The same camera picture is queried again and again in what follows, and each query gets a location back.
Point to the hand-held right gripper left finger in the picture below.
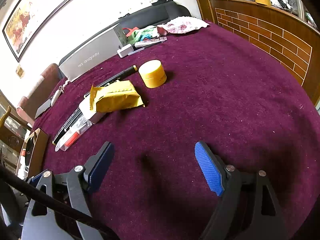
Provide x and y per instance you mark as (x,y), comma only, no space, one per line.
(101,165)

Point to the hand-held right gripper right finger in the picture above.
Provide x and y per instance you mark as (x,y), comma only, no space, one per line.
(210,172)

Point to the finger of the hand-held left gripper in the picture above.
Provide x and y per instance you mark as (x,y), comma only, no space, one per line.
(32,179)

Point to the black tube with gold cap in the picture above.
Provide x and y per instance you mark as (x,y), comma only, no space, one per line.
(126,72)

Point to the yellow jar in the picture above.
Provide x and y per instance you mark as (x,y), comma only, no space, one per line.
(152,75)

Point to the clear case with red insert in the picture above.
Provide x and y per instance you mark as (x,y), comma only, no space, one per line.
(71,137)

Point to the white box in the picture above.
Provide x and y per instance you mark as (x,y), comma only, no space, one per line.
(92,116)

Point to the wooden display cabinet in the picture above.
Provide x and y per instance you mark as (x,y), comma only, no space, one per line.
(10,130)

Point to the yellow foil bag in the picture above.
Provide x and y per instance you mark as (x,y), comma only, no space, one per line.
(117,97)

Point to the black phone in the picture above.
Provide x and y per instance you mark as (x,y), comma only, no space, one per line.
(42,108)

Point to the brown chair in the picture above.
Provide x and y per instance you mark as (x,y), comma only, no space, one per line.
(32,92)

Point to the grey shoe box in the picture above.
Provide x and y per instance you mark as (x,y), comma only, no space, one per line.
(92,55)

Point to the white charger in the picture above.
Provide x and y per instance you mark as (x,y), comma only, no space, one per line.
(125,50)

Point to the black pen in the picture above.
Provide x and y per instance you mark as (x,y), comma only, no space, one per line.
(140,50)

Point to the clear pen packet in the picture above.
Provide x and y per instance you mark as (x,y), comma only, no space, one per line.
(150,42)

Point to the green cloth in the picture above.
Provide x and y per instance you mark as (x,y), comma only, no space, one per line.
(140,35)

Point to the pink patterned cloth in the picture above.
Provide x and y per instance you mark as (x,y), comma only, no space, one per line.
(185,25)

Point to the wooden brick-pattern counter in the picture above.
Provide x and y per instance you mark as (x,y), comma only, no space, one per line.
(275,37)

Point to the black sofa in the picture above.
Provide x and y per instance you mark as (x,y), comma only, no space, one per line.
(150,13)

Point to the dark cloth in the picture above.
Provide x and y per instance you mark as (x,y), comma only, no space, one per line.
(162,1)

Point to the yellow cardboard box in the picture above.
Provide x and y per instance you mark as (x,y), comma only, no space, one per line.
(262,0)

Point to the wall switch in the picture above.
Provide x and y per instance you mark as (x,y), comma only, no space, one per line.
(20,71)

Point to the framed wall painting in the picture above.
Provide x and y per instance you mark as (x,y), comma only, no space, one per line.
(32,17)

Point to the wooden door frame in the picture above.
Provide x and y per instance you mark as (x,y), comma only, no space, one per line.
(200,2)

